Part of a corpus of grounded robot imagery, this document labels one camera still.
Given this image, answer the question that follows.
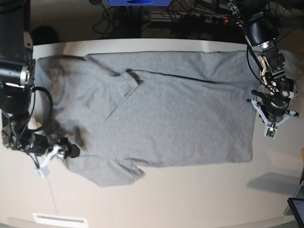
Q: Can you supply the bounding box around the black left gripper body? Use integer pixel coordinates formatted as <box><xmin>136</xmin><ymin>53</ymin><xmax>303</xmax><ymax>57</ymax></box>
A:
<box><xmin>252</xmin><ymin>89</ymin><xmax>297</xmax><ymax>119</ymax></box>

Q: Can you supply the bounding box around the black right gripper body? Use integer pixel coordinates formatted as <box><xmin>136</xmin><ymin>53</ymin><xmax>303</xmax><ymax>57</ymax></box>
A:
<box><xmin>25</xmin><ymin>133</ymin><xmax>49</xmax><ymax>156</ymax></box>

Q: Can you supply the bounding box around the grey T-shirt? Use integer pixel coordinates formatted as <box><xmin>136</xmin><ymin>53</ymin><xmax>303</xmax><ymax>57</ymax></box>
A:
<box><xmin>35</xmin><ymin>51</ymin><xmax>257</xmax><ymax>187</ymax></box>

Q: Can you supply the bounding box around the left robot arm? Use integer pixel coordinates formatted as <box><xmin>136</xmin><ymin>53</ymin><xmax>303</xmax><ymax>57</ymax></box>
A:
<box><xmin>228</xmin><ymin>0</ymin><xmax>297</xmax><ymax>122</ymax></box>

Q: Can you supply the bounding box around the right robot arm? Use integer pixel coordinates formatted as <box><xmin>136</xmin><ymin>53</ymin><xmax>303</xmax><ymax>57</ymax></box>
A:
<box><xmin>0</xmin><ymin>0</ymin><xmax>80</xmax><ymax>159</ymax></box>

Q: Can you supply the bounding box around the white label strip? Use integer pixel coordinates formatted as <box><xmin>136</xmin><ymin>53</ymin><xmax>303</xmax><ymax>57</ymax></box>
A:
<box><xmin>33</xmin><ymin>213</ymin><xmax>87</xmax><ymax>225</ymax></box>

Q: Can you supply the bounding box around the black tablet with stand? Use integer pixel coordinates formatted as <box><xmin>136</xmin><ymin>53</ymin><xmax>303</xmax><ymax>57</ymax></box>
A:
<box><xmin>284</xmin><ymin>171</ymin><xmax>304</xmax><ymax>228</ymax></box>

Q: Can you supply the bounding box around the black power strip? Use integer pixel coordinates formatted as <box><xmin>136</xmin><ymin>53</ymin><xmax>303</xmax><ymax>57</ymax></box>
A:
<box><xmin>148</xmin><ymin>11</ymin><xmax>231</xmax><ymax>25</ymax></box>

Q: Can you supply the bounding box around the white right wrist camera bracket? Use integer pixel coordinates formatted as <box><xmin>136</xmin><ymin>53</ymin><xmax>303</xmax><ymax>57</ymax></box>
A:
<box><xmin>34</xmin><ymin>144</ymin><xmax>67</xmax><ymax>179</ymax></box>

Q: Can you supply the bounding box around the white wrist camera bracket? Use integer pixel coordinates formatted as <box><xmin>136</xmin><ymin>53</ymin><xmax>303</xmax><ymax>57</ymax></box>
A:
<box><xmin>34</xmin><ymin>144</ymin><xmax>67</xmax><ymax>179</ymax></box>
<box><xmin>247</xmin><ymin>99</ymin><xmax>299</xmax><ymax>139</ymax></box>

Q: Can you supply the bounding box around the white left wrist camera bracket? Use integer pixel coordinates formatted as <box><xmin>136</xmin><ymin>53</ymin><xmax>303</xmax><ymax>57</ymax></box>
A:
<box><xmin>247</xmin><ymin>99</ymin><xmax>299</xmax><ymax>139</ymax></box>

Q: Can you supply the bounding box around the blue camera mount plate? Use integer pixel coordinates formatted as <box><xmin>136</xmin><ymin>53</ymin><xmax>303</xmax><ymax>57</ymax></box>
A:
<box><xmin>106</xmin><ymin>0</ymin><xmax>171</xmax><ymax>6</ymax></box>

